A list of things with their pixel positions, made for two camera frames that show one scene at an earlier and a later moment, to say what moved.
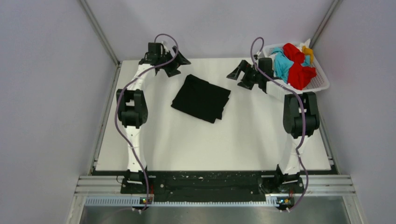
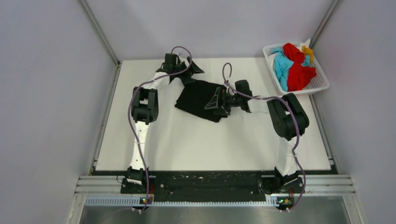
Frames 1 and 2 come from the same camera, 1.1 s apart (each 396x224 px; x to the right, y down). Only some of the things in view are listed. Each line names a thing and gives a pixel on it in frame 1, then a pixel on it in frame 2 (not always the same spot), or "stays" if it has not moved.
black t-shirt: (201, 99) stays
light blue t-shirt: (282, 64) stays
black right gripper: (243, 66) → (224, 110)
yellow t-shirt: (308, 51) stays
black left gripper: (180, 59) → (194, 69)
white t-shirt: (306, 44) stays
